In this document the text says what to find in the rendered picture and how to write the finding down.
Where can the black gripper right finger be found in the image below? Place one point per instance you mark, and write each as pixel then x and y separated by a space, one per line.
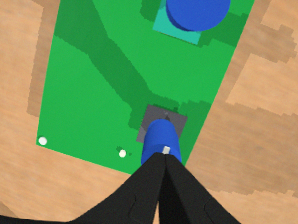
pixel 183 200

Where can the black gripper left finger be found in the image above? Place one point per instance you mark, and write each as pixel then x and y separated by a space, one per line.
pixel 135 202

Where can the green circuit board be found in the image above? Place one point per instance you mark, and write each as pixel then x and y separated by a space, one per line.
pixel 116 90

